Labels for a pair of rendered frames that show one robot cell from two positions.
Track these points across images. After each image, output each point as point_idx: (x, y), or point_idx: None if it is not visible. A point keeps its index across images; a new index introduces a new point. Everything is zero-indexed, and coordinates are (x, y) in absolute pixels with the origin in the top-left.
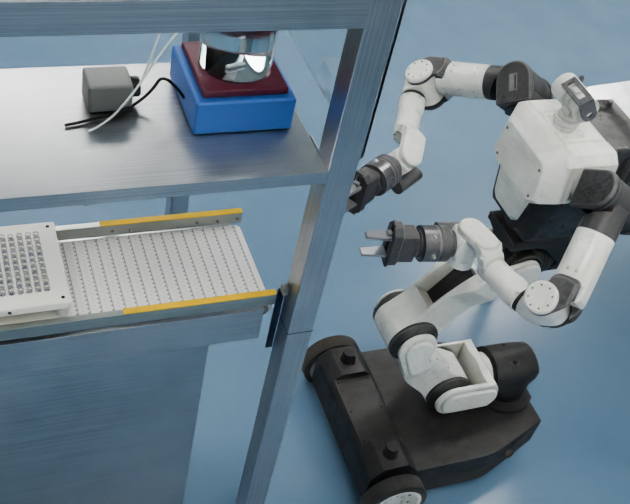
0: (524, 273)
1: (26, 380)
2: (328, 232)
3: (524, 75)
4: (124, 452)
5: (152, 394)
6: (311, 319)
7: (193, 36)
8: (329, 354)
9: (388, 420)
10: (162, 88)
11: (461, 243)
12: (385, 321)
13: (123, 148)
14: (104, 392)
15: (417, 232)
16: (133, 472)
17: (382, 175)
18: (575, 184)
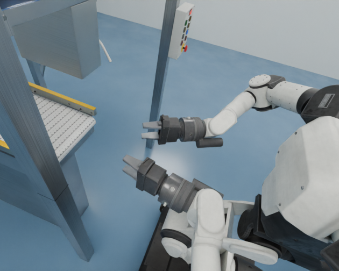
0: (260, 255)
1: None
2: (4, 125)
3: None
4: (29, 197)
5: (23, 180)
6: (48, 193)
7: (162, 36)
8: (167, 209)
9: (167, 259)
10: None
11: (192, 207)
12: (167, 216)
13: None
14: None
15: (160, 177)
16: (39, 207)
17: (184, 128)
18: None
